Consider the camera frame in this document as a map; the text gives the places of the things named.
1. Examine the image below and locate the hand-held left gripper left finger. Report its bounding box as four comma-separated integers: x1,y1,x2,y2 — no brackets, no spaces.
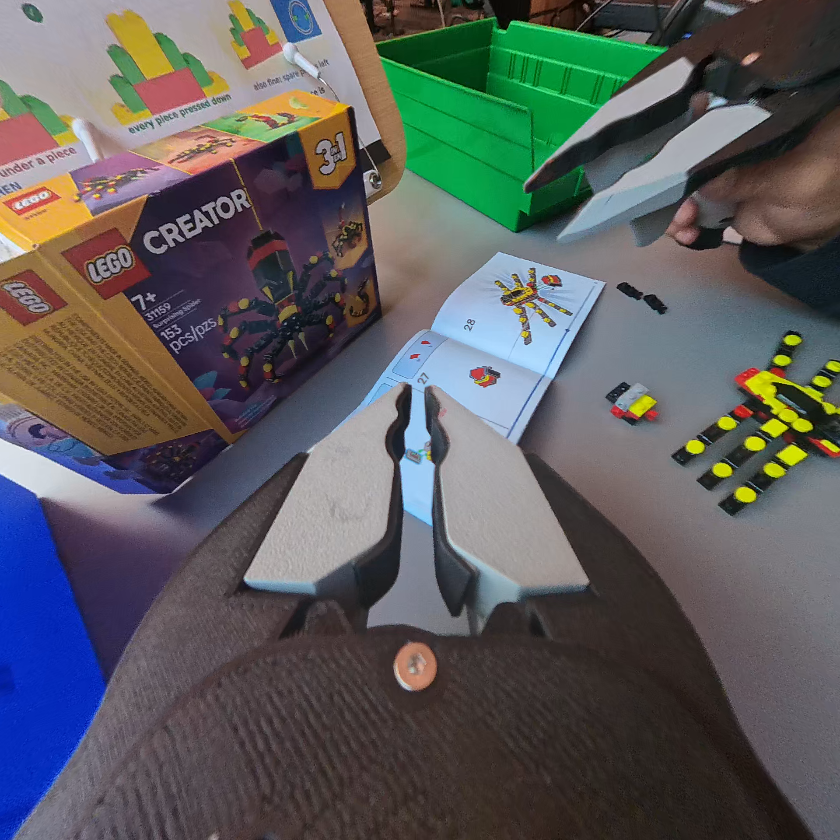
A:
244,382,412,621

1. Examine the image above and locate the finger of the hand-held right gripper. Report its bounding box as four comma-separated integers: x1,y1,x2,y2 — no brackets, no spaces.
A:
558,104,772,247
524,58,706,194

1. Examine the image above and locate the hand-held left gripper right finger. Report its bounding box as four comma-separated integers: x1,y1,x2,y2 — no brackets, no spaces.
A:
425,386,590,636

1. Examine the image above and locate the blue plastic bin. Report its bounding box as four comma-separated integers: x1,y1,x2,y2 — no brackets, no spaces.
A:
0,472,107,840

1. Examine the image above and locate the small red yellow lego assembly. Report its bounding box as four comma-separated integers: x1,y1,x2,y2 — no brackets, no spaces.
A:
605,382,659,425

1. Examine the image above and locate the lego instruction booklet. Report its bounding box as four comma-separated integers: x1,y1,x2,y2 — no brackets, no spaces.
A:
367,252,606,526

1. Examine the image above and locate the purple and yellow lego box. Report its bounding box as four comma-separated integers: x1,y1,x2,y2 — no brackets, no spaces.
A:
0,91,383,494

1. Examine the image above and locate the yellow black lego spider model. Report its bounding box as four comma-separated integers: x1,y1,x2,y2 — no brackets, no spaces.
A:
671,331,840,516

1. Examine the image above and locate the person's right hand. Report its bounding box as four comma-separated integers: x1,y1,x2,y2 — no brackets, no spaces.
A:
666,141,840,253

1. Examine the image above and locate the green plastic bin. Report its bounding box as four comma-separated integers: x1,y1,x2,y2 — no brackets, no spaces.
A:
375,18,667,232

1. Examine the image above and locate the wooden board with instruction sheet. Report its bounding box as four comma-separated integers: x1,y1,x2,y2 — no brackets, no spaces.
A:
0,0,408,206

